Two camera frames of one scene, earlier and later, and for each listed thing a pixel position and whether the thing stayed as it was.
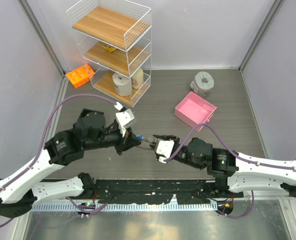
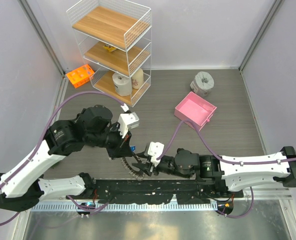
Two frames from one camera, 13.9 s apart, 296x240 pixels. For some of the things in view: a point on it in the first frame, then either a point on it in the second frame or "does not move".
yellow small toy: x=110 y=48 does not move
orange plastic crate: x=81 y=75 does not move
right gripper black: x=171 y=137 → x=146 y=168
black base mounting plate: x=158 y=192 does not move
